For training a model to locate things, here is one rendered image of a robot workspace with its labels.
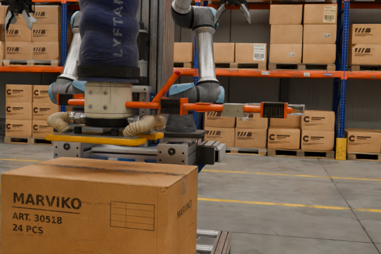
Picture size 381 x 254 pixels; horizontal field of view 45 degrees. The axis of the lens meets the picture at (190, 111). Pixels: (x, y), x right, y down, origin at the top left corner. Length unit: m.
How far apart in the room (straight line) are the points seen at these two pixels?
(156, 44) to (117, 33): 0.80
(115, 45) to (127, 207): 0.55
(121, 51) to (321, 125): 7.43
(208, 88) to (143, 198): 0.89
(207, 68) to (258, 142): 6.56
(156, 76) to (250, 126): 6.43
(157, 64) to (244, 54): 6.48
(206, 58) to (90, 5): 0.81
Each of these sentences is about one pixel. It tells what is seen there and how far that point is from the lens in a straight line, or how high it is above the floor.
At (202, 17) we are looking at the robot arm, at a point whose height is 1.60.
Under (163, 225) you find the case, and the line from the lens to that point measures 1.48.
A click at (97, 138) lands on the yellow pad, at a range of 1.58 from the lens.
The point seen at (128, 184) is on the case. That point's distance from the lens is 1.49.
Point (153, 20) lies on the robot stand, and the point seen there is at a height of 1.59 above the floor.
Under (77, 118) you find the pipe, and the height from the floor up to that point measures 1.13.
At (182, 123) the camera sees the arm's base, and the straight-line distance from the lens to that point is 2.17.
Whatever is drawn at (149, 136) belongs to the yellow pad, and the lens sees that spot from 1.71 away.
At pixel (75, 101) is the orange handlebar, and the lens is 1.74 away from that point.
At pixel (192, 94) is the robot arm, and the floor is 1.22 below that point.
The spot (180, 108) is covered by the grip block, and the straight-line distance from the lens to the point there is 1.58.
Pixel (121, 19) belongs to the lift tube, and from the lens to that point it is 1.64.
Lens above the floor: 1.25
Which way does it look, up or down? 3 degrees down
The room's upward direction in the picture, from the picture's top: 1 degrees clockwise
